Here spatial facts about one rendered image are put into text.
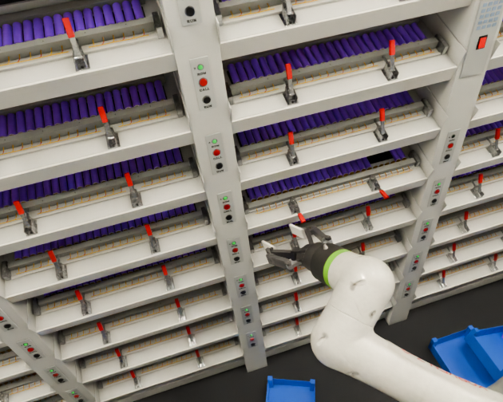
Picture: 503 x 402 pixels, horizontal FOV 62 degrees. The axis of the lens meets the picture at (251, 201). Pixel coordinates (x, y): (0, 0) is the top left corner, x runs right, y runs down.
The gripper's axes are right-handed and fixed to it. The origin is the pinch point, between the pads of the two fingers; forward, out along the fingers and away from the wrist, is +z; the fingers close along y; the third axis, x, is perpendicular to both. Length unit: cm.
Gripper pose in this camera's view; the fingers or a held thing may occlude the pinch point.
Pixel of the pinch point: (282, 238)
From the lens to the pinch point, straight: 116.6
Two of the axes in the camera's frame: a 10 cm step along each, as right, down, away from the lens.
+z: -4.3, -1.8, 8.9
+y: 8.3, -4.6, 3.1
